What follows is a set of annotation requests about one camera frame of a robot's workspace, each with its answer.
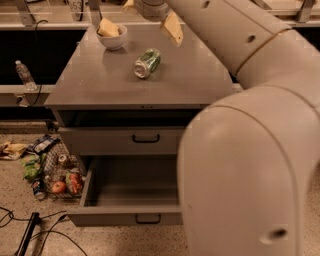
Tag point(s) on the yellow snack bag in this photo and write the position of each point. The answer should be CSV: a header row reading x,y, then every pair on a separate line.
x,y
12,151

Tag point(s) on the blue soda can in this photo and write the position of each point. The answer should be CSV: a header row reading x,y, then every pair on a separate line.
x,y
39,189

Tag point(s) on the white ceramic bowl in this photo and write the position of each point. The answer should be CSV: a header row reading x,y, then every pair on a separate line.
x,y
113,43

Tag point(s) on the brown can in basket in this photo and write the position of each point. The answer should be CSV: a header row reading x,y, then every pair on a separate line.
x,y
63,161

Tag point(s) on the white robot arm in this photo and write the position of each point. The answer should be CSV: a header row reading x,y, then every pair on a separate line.
x,y
245,162

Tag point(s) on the red green snack bag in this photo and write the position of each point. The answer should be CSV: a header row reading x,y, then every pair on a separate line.
x,y
74,183

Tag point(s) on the clear plastic water bottle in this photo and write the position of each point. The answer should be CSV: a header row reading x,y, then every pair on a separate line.
x,y
25,76

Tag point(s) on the green soda can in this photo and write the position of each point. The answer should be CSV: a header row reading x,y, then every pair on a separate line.
x,y
147,62

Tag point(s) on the black floor stand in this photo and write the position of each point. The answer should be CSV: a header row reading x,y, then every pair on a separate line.
x,y
32,223

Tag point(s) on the dark blue snack bag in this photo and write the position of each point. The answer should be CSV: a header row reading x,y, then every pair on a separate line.
x,y
43,144

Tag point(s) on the grey drawer cabinet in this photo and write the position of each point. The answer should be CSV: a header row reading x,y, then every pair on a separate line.
x,y
98,87

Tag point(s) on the grey upper drawer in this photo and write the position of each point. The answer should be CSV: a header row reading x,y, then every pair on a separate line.
x,y
122,141

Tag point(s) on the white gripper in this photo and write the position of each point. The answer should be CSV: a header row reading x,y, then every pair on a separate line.
x,y
150,8

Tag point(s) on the yellow sponge in bowl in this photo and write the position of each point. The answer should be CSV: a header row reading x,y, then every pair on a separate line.
x,y
107,28

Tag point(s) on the wire mesh basket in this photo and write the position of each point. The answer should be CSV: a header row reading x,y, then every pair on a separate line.
x,y
53,172

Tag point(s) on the red apple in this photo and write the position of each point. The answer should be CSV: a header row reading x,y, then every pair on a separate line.
x,y
58,187

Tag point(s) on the open grey lower drawer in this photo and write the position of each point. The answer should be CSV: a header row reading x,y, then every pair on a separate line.
x,y
129,190

